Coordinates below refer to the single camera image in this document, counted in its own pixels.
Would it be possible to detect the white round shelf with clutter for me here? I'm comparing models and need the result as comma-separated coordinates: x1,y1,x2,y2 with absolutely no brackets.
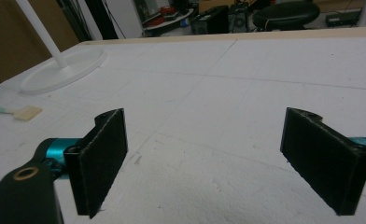
142,5,195,32

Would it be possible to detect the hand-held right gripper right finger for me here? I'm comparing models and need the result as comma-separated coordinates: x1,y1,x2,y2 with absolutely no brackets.
279,106,366,217

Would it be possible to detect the black round stool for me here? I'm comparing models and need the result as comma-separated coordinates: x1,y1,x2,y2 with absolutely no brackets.
252,1,321,32

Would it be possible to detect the black box device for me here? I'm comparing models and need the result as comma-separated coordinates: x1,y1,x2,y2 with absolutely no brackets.
190,5,231,35

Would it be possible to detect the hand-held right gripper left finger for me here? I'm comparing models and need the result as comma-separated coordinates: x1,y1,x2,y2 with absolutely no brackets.
63,107,129,219

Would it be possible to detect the white pole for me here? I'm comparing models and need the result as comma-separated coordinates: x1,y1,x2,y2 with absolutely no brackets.
357,0,366,28

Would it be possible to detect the white round-base stand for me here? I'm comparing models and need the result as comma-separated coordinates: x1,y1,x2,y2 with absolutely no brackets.
15,0,106,95

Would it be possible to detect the brown cardboard panel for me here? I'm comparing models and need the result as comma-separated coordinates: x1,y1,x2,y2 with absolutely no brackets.
0,0,80,91

